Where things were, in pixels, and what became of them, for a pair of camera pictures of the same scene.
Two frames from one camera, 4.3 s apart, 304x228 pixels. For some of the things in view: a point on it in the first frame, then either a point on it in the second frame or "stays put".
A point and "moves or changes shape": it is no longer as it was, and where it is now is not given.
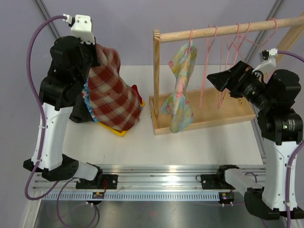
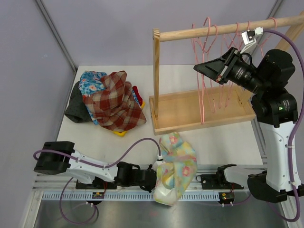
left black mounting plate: (103, 181) stays put
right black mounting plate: (214, 182) stays put
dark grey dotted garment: (80, 113) stays put
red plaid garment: (115, 103) moves or changes shape
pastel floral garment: (178, 107) -> (174, 175)
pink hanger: (210, 43) -> (206, 28)
